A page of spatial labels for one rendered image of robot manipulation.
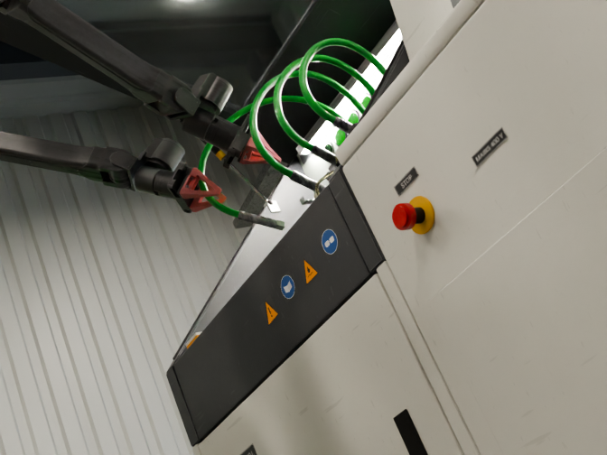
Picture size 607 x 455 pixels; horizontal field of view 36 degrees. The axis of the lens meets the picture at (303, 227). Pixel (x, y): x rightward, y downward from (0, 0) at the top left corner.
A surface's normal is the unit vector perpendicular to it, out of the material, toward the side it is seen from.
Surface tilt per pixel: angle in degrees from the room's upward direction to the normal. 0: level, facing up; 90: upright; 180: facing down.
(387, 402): 90
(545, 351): 90
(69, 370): 90
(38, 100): 123
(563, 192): 90
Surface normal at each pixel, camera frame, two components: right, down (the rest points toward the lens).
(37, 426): 0.35, -0.53
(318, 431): -0.80, 0.07
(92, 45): 0.63, 0.02
